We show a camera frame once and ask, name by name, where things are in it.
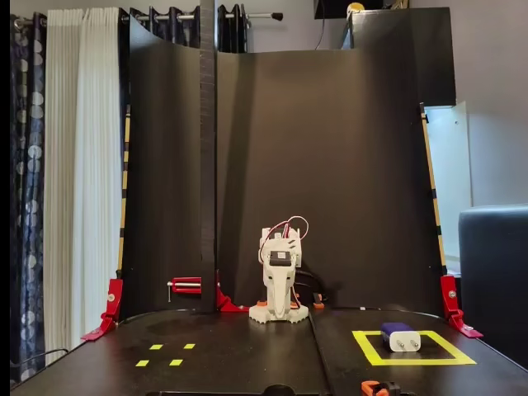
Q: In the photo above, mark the black curved backdrop board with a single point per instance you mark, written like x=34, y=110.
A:
x=330, y=165

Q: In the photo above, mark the black leather armchair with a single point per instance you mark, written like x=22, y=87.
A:
x=495, y=280

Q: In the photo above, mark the orange and black spring clamp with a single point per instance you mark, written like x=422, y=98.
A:
x=371, y=388

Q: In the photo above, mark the dark blue dotted curtain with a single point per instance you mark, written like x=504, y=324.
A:
x=29, y=165

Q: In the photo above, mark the red corner bracket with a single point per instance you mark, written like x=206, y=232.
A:
x=224, y=304

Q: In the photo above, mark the yellow black striped stick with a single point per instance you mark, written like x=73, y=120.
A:
x=125, y=185
x=433, y=198

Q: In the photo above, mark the white pleated curtain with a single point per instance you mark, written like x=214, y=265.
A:
x=82, y=165

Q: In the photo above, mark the dark blue eyelet curtain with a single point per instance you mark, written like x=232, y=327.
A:
x=231, y=33

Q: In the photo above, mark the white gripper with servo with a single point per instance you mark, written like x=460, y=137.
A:
x=279, y=285

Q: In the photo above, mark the yellow tape square outline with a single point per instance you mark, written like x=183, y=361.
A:
x=412, y=362

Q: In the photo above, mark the red screw clamp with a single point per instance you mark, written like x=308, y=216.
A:
x=187, y=286

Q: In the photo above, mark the small orange base clamp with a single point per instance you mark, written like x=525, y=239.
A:
x=296, y=305
x=260, y=304
x=317, y=306

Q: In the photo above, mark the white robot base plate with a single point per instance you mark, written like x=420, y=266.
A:
x=257, y=315

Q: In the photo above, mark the black cabinet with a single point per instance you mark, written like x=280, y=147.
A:
x=412, y=33

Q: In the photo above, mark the white cabinet door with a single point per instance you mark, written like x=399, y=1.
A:
x=449, y=165

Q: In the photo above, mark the red table clamp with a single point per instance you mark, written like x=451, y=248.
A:
x=449, y=297
x=114, y=297

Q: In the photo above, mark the blue and white charger block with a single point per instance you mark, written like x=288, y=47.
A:
x=402, y=342

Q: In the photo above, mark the yellow ball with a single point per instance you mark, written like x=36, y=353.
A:
x=354, y=7

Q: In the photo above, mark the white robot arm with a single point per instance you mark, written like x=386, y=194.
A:
x=262, y=243

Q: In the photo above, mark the silver curtain rod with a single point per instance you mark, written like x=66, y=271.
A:
x=260, y=16

